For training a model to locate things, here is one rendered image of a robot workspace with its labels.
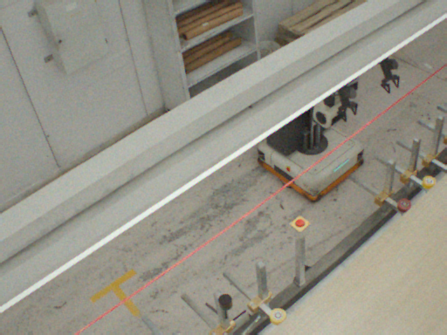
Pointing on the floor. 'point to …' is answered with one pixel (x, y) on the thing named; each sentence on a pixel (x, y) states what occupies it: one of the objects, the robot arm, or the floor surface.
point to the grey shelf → (164, 47)
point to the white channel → (184, 126)
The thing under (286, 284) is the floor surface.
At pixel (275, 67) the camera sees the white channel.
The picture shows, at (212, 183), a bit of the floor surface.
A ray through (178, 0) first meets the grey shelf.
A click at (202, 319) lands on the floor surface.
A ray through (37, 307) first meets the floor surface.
